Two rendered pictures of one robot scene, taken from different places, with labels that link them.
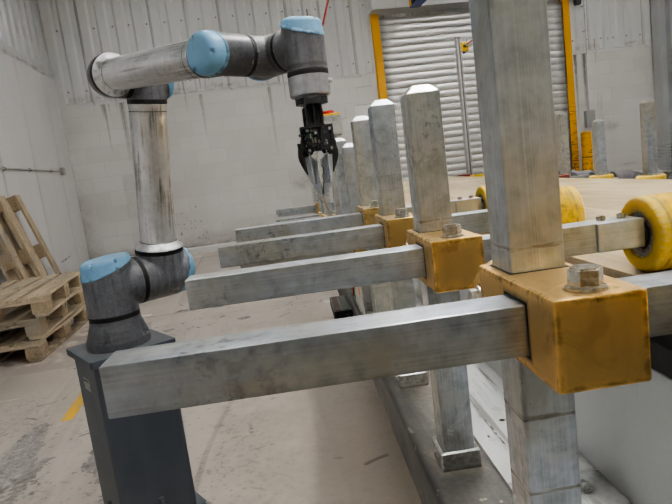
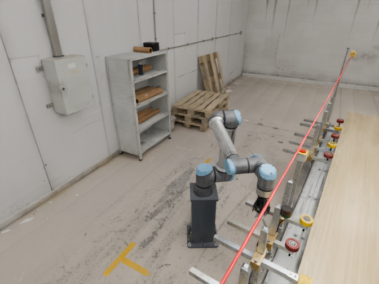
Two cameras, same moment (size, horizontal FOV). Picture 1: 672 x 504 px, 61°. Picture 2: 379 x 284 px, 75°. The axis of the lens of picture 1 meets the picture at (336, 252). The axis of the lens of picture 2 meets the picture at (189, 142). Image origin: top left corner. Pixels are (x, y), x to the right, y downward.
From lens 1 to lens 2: 1.12 m
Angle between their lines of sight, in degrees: 40
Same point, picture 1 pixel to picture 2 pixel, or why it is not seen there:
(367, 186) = (260, 248)
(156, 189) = not seen: hidden behind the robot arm
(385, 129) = (243, 275)
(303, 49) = (262, 183)
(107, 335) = (198, 191)
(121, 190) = (263, 43)
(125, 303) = (206, 184)
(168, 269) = (223, 176)
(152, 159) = not seen: hidden behind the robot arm
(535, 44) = not seen: outside the picture
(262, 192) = (330, 58)
